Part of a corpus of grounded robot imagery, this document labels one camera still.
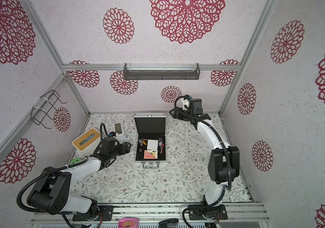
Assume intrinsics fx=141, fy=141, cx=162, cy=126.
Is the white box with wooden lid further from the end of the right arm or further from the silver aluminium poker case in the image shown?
the end of the right arm

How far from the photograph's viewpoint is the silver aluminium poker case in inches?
35.9

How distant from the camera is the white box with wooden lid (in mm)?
952
